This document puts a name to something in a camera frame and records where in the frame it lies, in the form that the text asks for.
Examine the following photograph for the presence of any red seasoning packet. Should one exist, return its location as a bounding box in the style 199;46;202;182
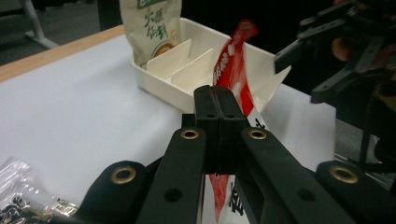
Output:
204;19;267;224

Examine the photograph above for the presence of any white metal stand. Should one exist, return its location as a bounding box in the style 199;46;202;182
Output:
20;0;60;49

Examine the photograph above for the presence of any cream divided storage box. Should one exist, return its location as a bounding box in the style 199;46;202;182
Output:
131;17;292;115

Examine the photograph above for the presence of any white table sheet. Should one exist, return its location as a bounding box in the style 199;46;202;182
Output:
0;34;337;224

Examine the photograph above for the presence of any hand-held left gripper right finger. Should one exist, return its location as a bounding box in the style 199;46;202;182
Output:
214;87;356;224

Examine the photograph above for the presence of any clear dried seaweed packet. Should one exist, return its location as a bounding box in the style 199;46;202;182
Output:
0;157;78;224

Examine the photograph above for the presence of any green and beige snack packet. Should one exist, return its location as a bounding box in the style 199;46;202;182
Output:
120;0;183;68

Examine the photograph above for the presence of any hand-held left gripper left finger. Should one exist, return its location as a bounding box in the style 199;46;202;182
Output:
136;85;222;224

